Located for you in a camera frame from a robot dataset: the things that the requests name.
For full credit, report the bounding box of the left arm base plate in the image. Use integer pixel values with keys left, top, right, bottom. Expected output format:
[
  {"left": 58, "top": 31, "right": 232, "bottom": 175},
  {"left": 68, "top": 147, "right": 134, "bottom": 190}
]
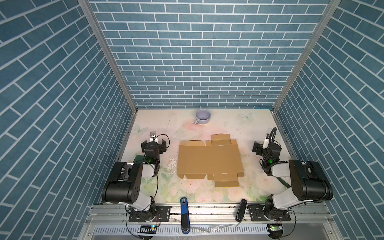
[{"left": 128, "top": 206, "right": 171, "bottom": 223}]

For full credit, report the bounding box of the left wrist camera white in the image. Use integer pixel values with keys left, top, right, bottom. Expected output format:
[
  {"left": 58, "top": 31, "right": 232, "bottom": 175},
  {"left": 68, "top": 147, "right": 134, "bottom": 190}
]
[{"left": 150, "top": 132, "right": 158, "bottom": 143}]

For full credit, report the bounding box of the blue black handheld tool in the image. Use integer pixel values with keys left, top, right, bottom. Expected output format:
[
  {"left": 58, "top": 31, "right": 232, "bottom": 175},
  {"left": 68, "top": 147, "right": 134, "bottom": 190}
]
[{"left": 180, "top": 197, "right": 191, "bottom": 235}]

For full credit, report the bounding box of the brown cardboard box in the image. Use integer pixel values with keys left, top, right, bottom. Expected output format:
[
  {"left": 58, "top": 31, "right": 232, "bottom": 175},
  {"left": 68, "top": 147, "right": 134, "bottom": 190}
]
[{"left": 177, "top": 134, "right": 244, "bottom": 188}]

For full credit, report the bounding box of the right green controller board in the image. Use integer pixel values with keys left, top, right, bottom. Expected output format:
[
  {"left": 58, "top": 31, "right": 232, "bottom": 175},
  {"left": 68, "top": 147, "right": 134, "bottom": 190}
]
[{"left": 268, "top": 224, "right": 284, "bottom": 232}]

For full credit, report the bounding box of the aluminium front rail frame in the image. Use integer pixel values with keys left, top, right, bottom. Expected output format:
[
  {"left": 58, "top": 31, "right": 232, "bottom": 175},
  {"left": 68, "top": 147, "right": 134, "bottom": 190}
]
[{"left": 79, "top": 203, "right": 342, "bottom": 240}]

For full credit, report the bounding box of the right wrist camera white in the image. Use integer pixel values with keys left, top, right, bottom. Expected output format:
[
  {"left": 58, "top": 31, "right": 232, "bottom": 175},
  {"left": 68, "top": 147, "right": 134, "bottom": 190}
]
[{"left": 263, "top": 134, "right": 270, "bottom": 149}]

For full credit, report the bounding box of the lavender ceramic cup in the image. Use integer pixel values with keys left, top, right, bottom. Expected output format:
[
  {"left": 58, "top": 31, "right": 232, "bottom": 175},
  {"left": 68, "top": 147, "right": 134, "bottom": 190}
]
[{"left": 195, "top": 109, "right": 211, "bottom": 125}]

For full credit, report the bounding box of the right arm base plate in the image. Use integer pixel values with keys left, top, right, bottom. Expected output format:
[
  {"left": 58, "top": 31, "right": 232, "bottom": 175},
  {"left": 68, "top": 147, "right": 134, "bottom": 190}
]
[{"left": 247, "top": 204, "right": 291, "bottom": 222}]

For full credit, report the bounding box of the white slotted cable duct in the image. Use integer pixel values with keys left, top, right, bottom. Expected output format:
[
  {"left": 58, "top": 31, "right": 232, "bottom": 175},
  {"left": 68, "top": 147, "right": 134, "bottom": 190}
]
[{"left": 94, "top": 224, "right": 270, "bottom": 237}]

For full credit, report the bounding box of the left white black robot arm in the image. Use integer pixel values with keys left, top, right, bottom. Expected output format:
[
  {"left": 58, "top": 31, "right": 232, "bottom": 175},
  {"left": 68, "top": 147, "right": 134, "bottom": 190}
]
[{"left": 102, "top": 137, "right": 171, "bottom": 216}]

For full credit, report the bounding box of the green rectangular block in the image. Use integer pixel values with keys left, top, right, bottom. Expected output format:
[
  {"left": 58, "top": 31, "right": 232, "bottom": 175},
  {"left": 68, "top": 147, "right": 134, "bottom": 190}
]
[{"left": 133, "top": 155, "right": 145, "bottom": 163}]

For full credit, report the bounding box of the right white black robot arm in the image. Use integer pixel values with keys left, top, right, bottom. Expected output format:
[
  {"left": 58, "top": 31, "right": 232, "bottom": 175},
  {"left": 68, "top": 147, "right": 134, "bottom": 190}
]
[{"left": 248, "top": 140, "right": 334, "bottom": 221}]

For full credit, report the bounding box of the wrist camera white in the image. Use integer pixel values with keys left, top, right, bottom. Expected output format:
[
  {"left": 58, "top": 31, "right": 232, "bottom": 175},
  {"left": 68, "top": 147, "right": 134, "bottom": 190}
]
[
  {"left": 263, "top": 134, "right": 270, "bottom": 149},
  {"left": 150, "top": 132, "right": 158, "bottom": 143}
]

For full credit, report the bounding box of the black handheld device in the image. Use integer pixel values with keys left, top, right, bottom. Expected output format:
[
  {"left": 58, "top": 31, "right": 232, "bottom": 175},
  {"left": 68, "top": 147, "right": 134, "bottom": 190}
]
[{"left": 235, "top": 199, "right": 248, "bottom": 223}]

